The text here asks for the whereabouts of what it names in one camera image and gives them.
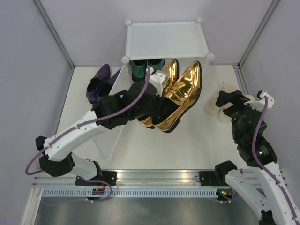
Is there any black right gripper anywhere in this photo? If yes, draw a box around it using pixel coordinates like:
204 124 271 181
216 89 263 141

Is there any gold pointed shoe front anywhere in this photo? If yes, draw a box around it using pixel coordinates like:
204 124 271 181
152 61 203 133

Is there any gold pointed shoe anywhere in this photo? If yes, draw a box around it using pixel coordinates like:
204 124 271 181
152 61 203 133
137 59 179 129

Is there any green loafer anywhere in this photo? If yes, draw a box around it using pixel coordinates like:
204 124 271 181
148 59 165 71
130 60 147 83

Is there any white cabinet door panel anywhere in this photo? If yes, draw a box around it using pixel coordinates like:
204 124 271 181
93 65 130 159

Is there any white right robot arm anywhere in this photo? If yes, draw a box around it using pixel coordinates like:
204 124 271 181
214 90 300 225

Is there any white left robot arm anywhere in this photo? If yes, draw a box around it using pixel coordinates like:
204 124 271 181
36 82 161 185

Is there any white plastic shoe cabinet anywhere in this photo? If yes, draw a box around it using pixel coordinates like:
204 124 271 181
121 17 215 83

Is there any beige sneaker rear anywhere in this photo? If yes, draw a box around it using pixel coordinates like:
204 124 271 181
204 84 237 116

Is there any beige sneaker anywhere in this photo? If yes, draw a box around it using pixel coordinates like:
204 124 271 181
217 94 255 123
204 84 237 116

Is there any beige sneaker front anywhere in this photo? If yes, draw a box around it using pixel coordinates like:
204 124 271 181
217 94 255 123

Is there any purple loafer right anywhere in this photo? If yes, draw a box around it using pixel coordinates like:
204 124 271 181
97 69 121 101

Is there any purple loafer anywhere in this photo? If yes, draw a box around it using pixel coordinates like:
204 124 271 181
97 69 121 101
86 64 111 104

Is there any purple loafer left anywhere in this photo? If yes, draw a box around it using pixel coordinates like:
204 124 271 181
86 64 111 104

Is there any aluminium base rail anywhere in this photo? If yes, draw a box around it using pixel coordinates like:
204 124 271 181
32 169 228 188

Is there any white slotted cable duct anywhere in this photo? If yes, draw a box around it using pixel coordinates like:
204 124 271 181
43 188 217 198

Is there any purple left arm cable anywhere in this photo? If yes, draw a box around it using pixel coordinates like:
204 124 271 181
24 65 152 175

